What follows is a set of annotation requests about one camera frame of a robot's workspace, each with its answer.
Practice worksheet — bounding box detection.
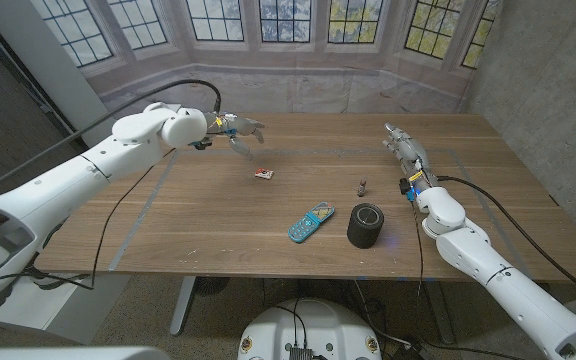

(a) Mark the black cylindrical speaker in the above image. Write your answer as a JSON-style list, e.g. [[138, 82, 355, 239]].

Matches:
[[346, 202, 386, 250]]

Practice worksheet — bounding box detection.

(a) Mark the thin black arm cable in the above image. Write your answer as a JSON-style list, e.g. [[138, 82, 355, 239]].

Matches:
[[0, 148, 177, 291], [410, 199, 425, 346]]

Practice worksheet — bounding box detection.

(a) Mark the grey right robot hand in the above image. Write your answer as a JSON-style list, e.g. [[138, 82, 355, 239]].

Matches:
[[381, 122, 440, 189]]

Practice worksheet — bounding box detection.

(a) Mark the blue toy flip phone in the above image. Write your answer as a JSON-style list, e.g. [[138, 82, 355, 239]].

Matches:
[[287, 201, 336, 245]]

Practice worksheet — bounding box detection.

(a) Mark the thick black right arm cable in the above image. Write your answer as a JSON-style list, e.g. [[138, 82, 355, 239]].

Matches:
[[436, 174, 576, 304]]

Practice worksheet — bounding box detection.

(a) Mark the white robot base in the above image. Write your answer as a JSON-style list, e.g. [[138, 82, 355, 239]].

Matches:
[[237, 298, 383, 360]]

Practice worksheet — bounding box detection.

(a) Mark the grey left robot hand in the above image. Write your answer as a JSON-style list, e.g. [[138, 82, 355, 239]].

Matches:
[[206, 112, 266, 161]]

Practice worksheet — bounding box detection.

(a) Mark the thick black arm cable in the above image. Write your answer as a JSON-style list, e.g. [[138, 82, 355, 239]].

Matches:
[[436, 174, 576, 304], [0, 78, 223, 204]]

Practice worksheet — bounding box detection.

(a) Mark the printed window backdrop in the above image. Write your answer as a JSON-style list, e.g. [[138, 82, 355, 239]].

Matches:
[[27, 0, 504, 122]]

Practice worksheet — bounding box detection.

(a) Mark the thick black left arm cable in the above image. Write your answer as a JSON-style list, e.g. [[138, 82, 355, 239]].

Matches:
[[0, 78, 223, 204]]

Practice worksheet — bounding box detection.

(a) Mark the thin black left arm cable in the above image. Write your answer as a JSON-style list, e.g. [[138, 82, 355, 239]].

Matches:
[[0, 148, 177, 291]]

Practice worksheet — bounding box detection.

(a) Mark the black round floor fan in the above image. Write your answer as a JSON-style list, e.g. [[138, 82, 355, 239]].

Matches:
[[195, 276, 232, 298]]

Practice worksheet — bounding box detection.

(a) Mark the grey metal table leg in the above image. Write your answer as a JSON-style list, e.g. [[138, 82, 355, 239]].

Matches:
[[422, 280, 455, 345], [169, 276, 198, 336]]

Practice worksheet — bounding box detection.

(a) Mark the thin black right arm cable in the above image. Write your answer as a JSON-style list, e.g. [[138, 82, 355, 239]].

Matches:
[[410, 199, 425, 346]]

